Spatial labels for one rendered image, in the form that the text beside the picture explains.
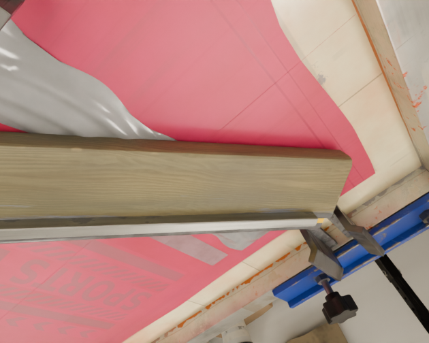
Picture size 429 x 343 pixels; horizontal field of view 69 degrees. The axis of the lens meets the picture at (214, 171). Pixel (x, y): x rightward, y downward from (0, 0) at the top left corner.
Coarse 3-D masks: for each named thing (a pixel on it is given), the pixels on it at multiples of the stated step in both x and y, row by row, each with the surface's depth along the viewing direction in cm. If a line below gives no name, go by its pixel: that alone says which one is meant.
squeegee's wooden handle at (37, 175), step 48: (0, 144) 22; (48, 144) 23; (96, 144) 24; (144, 144) 26; (192, 144) 28; (240, 144) 30; (0, 192) 23; (48, 192) 24; (96, 192) 26; (144, 192) 27; (192, 192) 28; (240, 192) 30; (288, 192) 32; (336, 192) 34
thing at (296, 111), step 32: (288, 96) 29; (320, 96) 30; (224, 128) 29; (256, 128) 30; (288, 128) 31; (320, 128) 32; (352, 128) 33; (352, 160) 37; (160, 256) 40; (192, 256) 41; (224, 256) 43; (192, 288) 47; (128, 320) 48
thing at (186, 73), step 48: (48, 0) 20; (96, 0) 20; (144, 0) 21; (192, 0) 22; (240, 0) 22; (48, 48) 21; (96, 48) 22; (144, 48) 23; (192, 48) 24; (240, 48) 25; (288, 48) 26; (144, 96) 25; (192, 96) 26; (240, 96) 27
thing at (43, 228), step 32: (0, 224) 24; (32, 224) 25; (64, 224) 25; (96, 224) 26; (128, 224) 27; (160, 224) 27; (192, 224) 28; (224, 224) 30; (256, 224) 31; (288, 224) 32
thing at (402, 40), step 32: (352, 0) 24; (384, 0) 21; (416, 0) 22; (384, 32) 23; (416, 32) 24; (384, 64) 28; (416, 64) 25; (416, 96) 28; (416, 128) 32; (384, 192) 42; (416, 192) 40; (288, 256) 47; (256, 288) 48; (192, 320) 52; (224, 320) 49
